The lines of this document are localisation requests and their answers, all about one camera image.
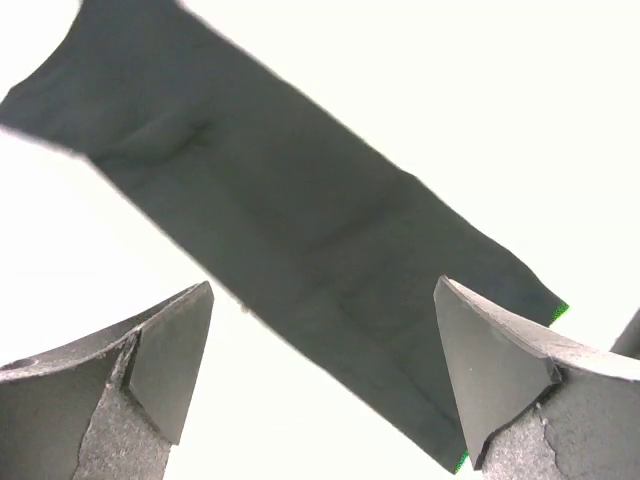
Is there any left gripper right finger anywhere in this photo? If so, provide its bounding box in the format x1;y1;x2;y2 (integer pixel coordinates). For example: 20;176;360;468
434;277;639;470

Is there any black t shirt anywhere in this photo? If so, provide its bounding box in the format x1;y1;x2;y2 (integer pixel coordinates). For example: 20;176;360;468
1;1;565;471

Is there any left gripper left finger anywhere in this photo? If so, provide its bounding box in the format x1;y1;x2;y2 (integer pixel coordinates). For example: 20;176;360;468
0;280;215;446

